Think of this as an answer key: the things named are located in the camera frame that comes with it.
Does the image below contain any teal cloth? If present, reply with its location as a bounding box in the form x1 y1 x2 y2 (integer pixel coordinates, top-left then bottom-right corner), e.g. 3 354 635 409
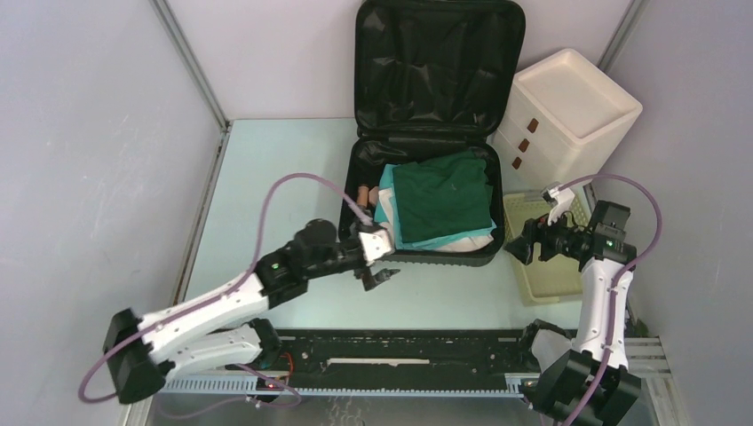
373 163 495 251

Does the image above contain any dark green cloth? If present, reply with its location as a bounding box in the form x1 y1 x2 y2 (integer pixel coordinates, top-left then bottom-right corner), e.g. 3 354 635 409
392 151 495 247

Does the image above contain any black ribbed hard-shell suitcase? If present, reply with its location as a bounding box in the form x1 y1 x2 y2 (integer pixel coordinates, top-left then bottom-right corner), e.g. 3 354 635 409
345 1 527 267

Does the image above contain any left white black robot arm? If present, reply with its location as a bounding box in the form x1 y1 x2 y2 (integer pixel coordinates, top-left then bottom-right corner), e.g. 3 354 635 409
103 219 396 405

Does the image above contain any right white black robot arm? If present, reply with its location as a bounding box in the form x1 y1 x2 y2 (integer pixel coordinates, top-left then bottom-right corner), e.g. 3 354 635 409
504 201 642 425

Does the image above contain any white folded garment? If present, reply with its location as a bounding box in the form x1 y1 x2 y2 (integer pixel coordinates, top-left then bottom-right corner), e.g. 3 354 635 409
376 187 495 254

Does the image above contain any brown cosmetic tube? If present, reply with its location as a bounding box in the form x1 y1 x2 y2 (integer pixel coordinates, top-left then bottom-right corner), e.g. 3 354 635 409
356 185 370 211

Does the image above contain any white stacked drawer unit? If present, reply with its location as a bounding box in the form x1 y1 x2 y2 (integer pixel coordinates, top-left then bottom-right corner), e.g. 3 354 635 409
493 48 643 189

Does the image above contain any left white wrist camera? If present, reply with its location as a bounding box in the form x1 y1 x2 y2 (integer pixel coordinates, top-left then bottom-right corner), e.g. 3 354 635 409
358 228 395 266

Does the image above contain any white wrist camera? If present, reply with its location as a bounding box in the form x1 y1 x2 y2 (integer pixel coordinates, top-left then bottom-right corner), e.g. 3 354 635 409
358 228 395 266
541 182 575 225

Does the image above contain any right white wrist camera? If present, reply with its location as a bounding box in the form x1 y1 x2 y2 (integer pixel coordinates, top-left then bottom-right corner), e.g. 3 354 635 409
541 182 575 225

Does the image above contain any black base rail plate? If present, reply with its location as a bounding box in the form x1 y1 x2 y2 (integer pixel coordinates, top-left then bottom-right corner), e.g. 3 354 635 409
250 328 540 393

